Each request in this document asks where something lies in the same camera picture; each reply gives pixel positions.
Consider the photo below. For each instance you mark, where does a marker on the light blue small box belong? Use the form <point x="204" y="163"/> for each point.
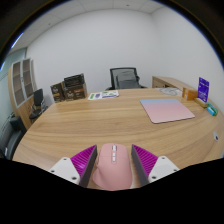
<point x="210" y="108"/>

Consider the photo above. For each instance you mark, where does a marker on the grey backpack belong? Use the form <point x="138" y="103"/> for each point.
<point x="127" y="80"/>

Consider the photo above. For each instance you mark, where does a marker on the black mesh office chair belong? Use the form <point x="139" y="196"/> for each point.
<point x="113" y="75"/>

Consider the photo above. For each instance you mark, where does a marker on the pink-blue gradient mouse pad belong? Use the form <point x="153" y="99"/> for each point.
<point x="166" y="110"/>

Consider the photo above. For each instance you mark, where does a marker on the dark padded armchair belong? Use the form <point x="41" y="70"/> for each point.
<point x="11" y="136"/>

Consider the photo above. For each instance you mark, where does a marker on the green-purple printed paper sheet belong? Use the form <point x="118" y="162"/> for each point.
<point x="103" y="95"/>

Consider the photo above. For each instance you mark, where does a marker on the pink computer mouse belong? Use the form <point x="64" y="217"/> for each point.
<point x="113" y="171"/>

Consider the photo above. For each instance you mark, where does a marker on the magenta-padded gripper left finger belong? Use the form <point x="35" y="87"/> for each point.
<point x="82" y="160"/>

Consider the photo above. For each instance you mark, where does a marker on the purple upright card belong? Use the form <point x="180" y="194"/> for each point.
<point x="203" y="88"/>

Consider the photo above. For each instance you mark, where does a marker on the large brown cardboard box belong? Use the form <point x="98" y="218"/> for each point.
<point x="78" y="93"/>

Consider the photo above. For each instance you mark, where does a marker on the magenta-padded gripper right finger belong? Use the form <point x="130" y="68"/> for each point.
<point x="146" y="160"/>

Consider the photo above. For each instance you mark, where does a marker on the small dark brown box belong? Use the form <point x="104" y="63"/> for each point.
<point x="57" y="92"/>

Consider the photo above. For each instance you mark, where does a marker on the wooden side desk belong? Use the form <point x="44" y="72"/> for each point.
<point x="166" y="81"/>

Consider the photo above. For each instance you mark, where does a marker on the black printed box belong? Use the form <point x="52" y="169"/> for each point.
<point x="74" y="80"/>

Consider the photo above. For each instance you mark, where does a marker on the wooden shelf cabinet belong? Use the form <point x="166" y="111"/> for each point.
<point x="20" y="96"/>

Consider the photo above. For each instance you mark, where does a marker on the small black swivel chair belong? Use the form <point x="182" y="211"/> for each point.
<point x="38" y="98"/>

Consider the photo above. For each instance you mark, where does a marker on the orange cardboard box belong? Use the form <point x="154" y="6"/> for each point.
<point x="190" y="94"/>

